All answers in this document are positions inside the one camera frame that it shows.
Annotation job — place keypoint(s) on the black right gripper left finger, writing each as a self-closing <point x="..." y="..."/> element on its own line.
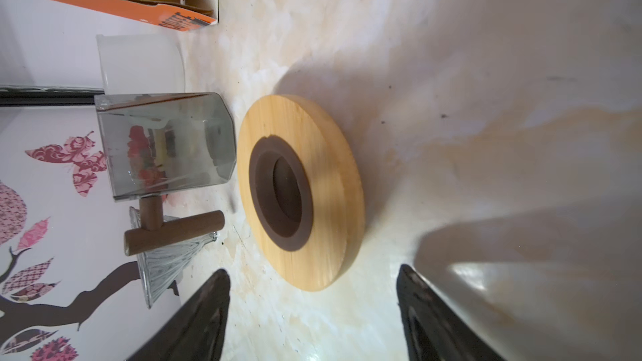
<point x="197" y="330"/>

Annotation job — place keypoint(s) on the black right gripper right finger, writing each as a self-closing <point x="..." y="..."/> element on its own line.
<point x="432" y="330"/>

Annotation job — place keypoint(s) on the clear ribbed glass dripper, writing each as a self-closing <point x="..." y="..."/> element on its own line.
<point x="160" y="268"/>

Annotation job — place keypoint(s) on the orange coffee filter box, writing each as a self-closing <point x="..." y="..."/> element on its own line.
<point x="174" y="17"/>

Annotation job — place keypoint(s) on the white translucent plastic mug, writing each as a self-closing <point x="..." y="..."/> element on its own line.
<point x="140" y="64"/>

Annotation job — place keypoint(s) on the smoked glass carafe wooden handle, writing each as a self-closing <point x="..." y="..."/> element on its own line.
<point x="156" y="145"/>

